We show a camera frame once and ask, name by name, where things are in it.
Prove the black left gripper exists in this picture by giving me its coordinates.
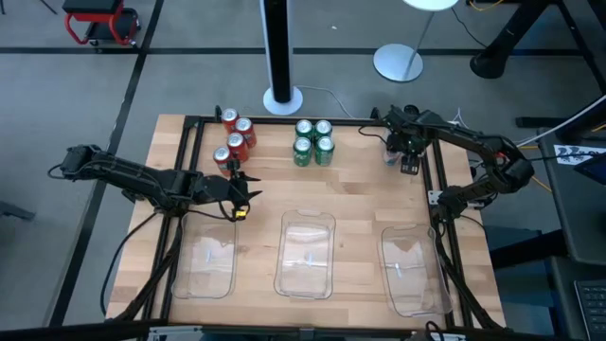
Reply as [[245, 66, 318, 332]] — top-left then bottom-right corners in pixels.
[[191, 159, 263, 222]]

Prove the clear plastic bin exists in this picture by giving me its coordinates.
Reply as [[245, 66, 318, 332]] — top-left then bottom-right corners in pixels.
[[274, 209, 337, 301], [380, 224, 455, 317], [170, 211, 239, 300]]

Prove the black desk leg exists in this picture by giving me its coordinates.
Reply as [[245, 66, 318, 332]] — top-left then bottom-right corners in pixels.
[[469, 0, 567, 81]]

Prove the black desk foot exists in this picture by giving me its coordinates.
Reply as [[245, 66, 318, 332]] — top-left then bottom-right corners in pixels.
[[490, 229, 569, 271], [514, 116, 567, 129]]

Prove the black white pillar round base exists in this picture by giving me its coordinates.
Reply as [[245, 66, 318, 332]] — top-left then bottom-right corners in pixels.
[[258, 0, 305, 117]]

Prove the white paper black print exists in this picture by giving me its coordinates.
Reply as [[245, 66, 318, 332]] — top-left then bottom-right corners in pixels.
[[552, 144, 606, 167]]

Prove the dark grey side desk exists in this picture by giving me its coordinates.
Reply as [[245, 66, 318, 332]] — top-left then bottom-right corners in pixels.
[[537, 94, 606, 266]]

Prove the dark tablet screen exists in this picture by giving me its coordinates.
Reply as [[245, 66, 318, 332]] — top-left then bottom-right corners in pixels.
[[585, 152, 606, 187]]

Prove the grey chair base leg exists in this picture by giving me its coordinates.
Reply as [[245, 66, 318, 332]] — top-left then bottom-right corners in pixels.
[[0, 200, 37, 222]]

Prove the red black rolling stool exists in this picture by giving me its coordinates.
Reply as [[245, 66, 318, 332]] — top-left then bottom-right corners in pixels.
[[62, 0, 142, 47]]

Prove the black computer keyboard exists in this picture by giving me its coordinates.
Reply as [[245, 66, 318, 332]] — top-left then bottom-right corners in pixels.
[[573, 278, 606, 341]]

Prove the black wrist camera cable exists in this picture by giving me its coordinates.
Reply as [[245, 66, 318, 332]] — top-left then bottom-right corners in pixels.
[[187, 201, 238, 223]]

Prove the thin white floor cable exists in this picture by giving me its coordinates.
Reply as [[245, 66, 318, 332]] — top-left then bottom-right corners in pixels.
[[295, 84, 356, 119]]

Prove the yellow cable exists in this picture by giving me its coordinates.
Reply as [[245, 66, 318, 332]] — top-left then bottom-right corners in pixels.
[[518, 144, 554, 194], [467, 0, 506, 12]]

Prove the thick white cable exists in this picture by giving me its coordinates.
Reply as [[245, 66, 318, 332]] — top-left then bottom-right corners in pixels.
[[515, 94, 606, 148]]

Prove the long black arm cable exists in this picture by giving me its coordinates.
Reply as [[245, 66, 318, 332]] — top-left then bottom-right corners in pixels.
[[98, 210, 162, 317]]

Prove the black camera mount crossbar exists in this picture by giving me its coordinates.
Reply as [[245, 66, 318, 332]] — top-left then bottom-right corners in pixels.
[[0, 319, 606, 341]]

